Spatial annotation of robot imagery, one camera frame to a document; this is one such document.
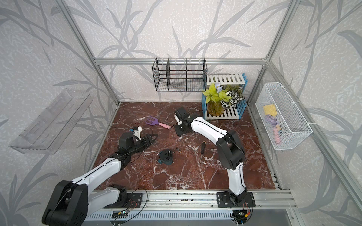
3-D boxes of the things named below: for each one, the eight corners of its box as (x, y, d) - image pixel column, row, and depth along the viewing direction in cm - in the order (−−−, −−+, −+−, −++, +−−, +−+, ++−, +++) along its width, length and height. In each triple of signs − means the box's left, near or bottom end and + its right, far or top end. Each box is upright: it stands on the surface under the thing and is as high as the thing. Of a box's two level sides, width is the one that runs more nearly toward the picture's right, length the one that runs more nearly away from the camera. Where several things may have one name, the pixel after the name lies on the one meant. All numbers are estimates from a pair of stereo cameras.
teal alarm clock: (159, 165, 88) (158, 161, 84) (161, 152, 93) (160, 149, 89) (172, 165, 88) (171, 161, 84) (173, 152, 93) (173, 149, 89)
